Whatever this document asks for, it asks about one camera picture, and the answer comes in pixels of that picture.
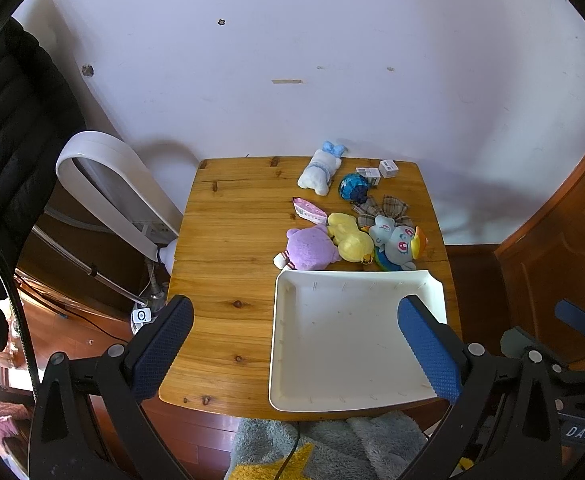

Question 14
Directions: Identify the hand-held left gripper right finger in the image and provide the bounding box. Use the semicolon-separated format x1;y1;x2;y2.
397;295;565;480

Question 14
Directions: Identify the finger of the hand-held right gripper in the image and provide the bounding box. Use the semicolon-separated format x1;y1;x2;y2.
555;300;585;341

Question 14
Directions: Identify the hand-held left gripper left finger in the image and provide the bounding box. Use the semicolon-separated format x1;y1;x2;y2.
27;295;196;480

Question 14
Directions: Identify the white plastic tray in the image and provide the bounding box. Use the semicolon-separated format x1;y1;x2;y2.
268;269;448;413

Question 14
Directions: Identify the grey pony plush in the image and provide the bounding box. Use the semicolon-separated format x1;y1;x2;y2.
367;215;429;272

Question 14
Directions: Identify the yellow plush toy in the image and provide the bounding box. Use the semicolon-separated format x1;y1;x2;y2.
327;212;375;266

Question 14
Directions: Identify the purple plush toy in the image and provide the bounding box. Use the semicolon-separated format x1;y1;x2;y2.
273;225;342;271

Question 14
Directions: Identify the blue glitter ball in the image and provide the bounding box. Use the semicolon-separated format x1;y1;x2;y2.
339;172;370;204

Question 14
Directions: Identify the pink striped pouch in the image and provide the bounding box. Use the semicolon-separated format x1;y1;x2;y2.
292;198;329;226

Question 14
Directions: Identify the white plush with blue bow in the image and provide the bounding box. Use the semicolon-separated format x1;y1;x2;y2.
297;141;348;197

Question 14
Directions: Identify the white round device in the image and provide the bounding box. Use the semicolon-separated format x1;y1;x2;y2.
131;307;156;336

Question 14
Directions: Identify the wooden door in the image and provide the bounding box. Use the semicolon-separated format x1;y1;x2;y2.
492;110;585;376

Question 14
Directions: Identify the metal pole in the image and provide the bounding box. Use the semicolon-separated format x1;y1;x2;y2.
32;225;148;306

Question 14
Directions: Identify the grey fuzzy rug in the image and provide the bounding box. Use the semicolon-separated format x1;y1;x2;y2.
225;410;430;480

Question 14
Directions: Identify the plaid fabric bow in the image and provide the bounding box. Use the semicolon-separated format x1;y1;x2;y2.
351;195;415;231

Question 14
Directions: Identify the white loop-shaped fan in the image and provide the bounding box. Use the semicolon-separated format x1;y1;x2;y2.
55;131;184;263

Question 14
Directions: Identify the pink cloth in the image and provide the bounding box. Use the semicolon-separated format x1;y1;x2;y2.
0;400;30;441

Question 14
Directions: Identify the black padded jacket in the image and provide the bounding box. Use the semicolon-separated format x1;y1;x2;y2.
0;17;90;351

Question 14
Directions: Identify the thin black cable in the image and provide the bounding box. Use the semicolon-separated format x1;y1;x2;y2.
277;422;300;480

